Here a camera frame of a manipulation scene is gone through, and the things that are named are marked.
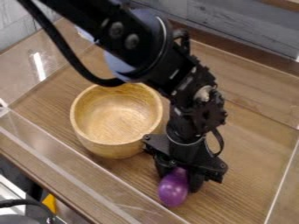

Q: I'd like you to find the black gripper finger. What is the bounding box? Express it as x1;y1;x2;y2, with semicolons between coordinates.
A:
153;154;176;178
188;173;204;193

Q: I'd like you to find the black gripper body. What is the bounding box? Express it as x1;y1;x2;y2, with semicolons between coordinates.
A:
141;129;229;185

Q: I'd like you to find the purple toy eggplant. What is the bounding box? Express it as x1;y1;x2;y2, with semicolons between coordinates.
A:
157;168;188;207

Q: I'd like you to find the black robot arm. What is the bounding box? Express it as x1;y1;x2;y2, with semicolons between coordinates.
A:
16;0;228;193

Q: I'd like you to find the brown wooden bowl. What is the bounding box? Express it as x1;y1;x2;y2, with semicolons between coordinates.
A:
69;84;164;159

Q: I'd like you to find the yellow warning label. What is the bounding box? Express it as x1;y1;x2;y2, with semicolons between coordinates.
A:
41;193;57;214

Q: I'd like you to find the clear acrylic tray wall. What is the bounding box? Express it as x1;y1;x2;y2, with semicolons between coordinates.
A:
0;106;188;224

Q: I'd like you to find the black cable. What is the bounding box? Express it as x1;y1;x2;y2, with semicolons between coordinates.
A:
0;199;56;224

